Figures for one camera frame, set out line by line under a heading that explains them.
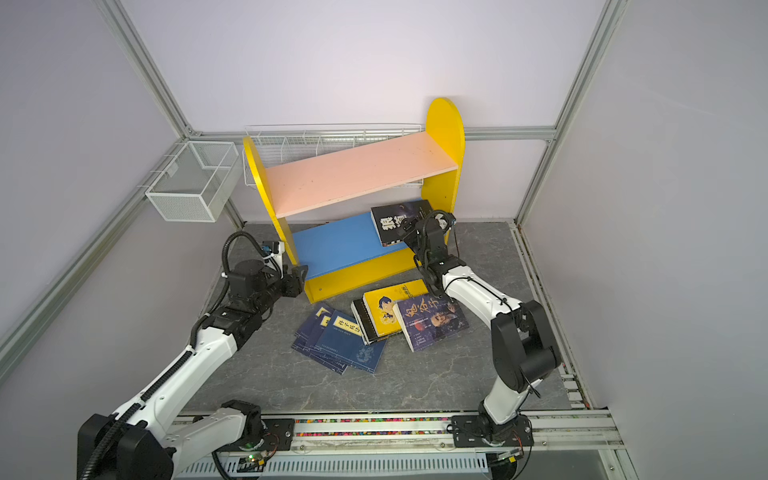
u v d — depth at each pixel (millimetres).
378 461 708
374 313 884
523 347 462
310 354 862
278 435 738
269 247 680
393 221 971
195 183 1038
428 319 880
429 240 661
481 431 680
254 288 609
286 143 913
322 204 704
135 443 377
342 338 853
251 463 722
